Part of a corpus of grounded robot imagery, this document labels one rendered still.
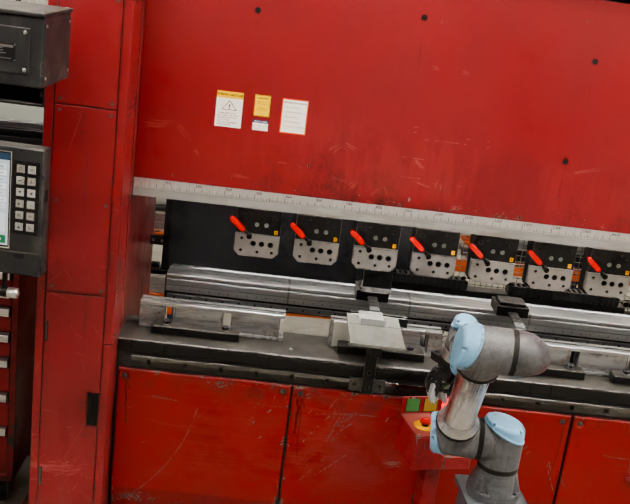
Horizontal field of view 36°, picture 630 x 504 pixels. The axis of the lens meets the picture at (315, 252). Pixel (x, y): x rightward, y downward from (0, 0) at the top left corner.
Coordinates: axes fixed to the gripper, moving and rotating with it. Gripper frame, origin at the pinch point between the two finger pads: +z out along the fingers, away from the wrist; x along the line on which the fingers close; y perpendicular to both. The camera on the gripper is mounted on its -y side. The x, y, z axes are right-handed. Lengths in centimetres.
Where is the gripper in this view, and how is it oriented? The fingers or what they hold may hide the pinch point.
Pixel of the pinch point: (432, 397)
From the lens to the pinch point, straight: 315.4
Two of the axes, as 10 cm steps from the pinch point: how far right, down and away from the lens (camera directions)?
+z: -2.0, 7.8, 6.0
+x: 9.6, 0.3, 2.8
